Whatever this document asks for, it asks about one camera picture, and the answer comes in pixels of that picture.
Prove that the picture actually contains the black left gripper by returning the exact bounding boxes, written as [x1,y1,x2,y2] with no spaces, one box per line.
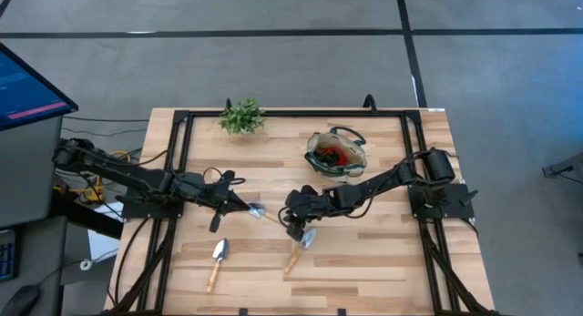
[172,169,251,234]

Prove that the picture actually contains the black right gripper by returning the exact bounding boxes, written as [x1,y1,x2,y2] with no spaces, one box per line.
[285,184,354,243]

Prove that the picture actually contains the pointed trowel wooden handle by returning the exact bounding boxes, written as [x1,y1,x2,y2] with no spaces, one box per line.
[248,201,281,224]

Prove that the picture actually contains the rounded scoop trowel wooden handle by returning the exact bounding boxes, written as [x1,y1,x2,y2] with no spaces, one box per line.
[205,238,230,293]

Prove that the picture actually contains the steel hand fork wooden handle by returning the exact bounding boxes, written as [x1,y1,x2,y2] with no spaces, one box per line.
[283,228,317,275]

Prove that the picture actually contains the red black gardening glove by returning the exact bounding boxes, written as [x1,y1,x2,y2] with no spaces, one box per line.
[318,145,350,168]

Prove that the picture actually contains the cream green canvas garden bag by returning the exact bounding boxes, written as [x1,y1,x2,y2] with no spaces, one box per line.
[303,126,368,179]

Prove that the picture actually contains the green plant in white pot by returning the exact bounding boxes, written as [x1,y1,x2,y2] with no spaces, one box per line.
[218,97,267,136]

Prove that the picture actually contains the white paper sheet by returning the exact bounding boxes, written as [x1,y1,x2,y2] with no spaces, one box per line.
[87,201,125,262]

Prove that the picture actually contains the black cart leg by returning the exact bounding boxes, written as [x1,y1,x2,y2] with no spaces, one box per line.
[47,188,125,240]

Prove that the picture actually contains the grey computer cabinet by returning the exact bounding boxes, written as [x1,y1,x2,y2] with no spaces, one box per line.
[0,115,65,229]

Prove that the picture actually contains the black keyboard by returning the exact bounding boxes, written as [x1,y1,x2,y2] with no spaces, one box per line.
[0,229,19,281]

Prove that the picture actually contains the blue computer monitor screen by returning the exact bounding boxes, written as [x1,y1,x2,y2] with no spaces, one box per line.
[0,42,79,133]

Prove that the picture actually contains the black computer mouse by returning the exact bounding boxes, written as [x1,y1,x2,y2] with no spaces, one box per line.
[0,284,41,316]

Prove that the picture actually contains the grey metal stand leg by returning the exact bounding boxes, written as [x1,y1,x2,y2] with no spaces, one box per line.
[541,151,583,179]

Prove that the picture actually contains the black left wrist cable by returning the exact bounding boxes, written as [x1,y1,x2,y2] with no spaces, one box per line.
[201,166,247,186]

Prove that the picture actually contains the black metal table frame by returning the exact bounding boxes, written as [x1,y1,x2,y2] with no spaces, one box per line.
[103,107,502,316]

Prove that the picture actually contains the yellow cable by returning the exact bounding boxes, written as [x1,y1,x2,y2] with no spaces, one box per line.
[53,149,133,206]

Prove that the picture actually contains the thin black floor cable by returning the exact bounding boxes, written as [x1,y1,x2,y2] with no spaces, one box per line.
[62,115,151,124]

